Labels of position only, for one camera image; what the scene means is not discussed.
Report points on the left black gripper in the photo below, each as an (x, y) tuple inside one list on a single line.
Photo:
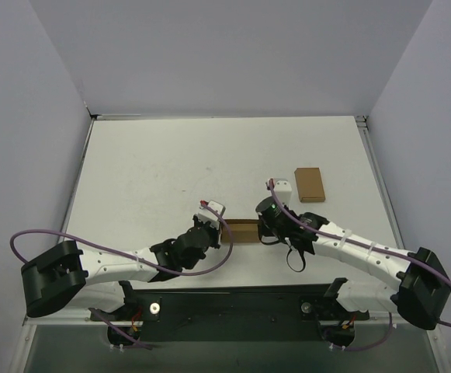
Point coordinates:
[(213, 234)]

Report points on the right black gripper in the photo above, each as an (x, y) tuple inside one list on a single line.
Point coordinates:
[(264, 227)]

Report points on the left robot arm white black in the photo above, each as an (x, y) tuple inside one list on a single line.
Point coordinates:
[(68, 275)]

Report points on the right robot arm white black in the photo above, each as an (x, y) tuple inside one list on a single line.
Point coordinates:
[(411, 284)]

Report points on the small folded cardboard box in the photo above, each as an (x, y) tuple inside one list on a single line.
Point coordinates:
[(309, 185)]

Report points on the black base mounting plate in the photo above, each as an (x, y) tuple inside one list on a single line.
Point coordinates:
[(280, 313)]

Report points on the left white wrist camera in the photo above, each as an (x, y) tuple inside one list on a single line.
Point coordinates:
[(210, 212)]

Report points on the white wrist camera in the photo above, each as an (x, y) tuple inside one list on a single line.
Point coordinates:
[(282, 189), (210, 212)]

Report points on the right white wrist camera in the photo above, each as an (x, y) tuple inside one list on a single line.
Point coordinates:
[(282, 189)]

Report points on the aluminium frame rail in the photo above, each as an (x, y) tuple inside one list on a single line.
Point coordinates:
[(361, 123)]

